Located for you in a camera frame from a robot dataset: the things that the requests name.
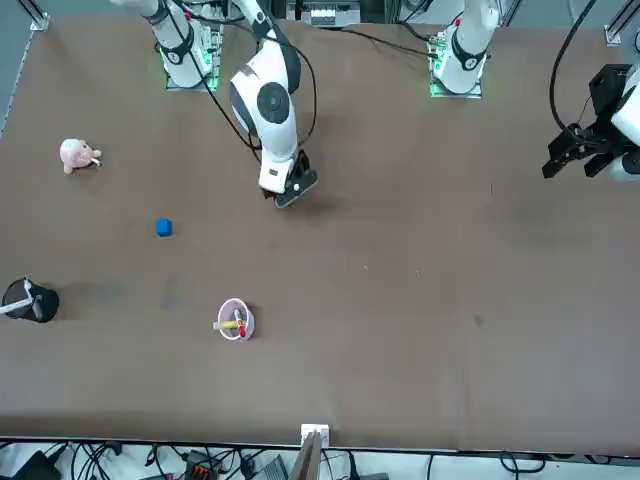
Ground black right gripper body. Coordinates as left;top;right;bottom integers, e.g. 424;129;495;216
289;149;312;176

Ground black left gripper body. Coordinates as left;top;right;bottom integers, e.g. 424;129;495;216
564;63;635;157

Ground pink plush toy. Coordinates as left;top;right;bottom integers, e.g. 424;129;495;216
59;138;104;175

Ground black mesh pen cup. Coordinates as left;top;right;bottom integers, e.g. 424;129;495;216
1;278;60;324

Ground black and orange device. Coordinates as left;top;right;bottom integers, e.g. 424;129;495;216
184;449;221;480

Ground white and blue marker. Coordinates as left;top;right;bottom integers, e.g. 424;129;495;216
0;278;42;319

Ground black power adapter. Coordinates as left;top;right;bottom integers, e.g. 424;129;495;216
9;449;64;480

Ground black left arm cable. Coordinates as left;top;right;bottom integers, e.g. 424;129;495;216
549;0;599;132

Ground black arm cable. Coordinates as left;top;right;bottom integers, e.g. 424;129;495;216
549;0;599;132
162;0;319;164

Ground aluminium corner rail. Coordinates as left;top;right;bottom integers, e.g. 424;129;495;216
19;0;51;32
604;0;640;46

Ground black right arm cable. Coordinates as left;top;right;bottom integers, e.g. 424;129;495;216
162;0;319;164

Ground black cable across table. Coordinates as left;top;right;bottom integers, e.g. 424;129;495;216
339;27;437;57

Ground white table edge bracket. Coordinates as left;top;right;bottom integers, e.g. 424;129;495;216
300;423;331;446

